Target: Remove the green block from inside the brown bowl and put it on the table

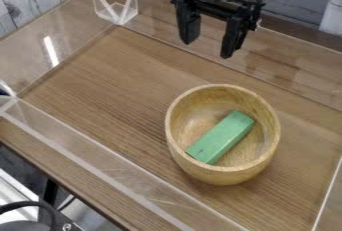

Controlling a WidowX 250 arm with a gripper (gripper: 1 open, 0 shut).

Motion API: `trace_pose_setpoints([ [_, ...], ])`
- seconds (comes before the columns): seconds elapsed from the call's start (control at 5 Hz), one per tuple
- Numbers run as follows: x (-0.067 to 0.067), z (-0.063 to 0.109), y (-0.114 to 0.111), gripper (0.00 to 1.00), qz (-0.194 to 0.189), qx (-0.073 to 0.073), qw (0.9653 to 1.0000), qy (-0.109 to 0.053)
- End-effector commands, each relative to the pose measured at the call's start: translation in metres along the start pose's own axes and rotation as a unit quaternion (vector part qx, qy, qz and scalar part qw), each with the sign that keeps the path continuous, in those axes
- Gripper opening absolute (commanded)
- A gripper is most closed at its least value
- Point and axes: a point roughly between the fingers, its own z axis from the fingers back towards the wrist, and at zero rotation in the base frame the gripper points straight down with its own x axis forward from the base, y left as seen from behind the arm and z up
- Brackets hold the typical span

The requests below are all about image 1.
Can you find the green rectangular block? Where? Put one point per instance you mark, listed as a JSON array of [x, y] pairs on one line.
[[221, 138]]

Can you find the brown wooden bowl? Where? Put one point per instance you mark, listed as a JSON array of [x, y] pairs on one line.
[[195, 112]]

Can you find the black metal bracket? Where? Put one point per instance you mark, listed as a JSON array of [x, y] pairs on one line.
[[57, 220]]

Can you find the black table leg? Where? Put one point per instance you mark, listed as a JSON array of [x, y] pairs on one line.
[[50, 194]]

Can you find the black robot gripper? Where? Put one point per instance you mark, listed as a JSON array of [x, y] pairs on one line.
[[242, 14]]

